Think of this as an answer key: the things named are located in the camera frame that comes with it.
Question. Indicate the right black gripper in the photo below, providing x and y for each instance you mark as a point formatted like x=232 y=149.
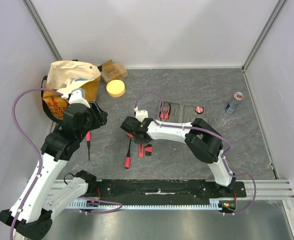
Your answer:
x=126 y=125

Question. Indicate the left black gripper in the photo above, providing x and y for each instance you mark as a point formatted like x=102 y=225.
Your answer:
x=100 y=115

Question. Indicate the red utility knife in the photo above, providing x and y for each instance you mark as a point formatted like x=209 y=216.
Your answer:
x=141 y=150

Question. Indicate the large red screwdriver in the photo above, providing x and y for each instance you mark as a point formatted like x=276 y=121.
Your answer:
x=127 y=162

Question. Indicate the red black pliers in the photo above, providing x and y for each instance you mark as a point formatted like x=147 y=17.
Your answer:
x=165 y=115

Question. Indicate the grey plastic tool case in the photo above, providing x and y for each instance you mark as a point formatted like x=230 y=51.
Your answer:
x=182 y=112

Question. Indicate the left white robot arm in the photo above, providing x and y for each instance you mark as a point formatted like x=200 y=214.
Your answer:
x=32 y=215

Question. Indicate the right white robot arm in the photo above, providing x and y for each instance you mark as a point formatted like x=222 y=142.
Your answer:
x=205 y=143

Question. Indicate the red tape measure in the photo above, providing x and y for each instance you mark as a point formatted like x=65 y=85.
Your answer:
x=129 y=135

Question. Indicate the red black hex key set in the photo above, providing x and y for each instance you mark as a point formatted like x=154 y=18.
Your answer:
x=148 y=150

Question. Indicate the small red screwdriver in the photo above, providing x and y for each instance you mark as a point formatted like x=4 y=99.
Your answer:
x=88 y=143

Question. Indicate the yellow canvas tote bag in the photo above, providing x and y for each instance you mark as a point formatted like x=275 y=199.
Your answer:
x=64 y=76

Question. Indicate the brown cardboard box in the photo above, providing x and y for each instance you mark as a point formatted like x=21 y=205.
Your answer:
x=113 y=71

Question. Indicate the blue silver drink can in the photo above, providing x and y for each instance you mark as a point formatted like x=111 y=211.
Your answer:
x=234 y=102

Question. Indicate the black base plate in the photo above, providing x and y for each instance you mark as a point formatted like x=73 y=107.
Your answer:
x=161 y=190

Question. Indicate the slotted cable duct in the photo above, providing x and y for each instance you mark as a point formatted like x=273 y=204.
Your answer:
x=88 y=205

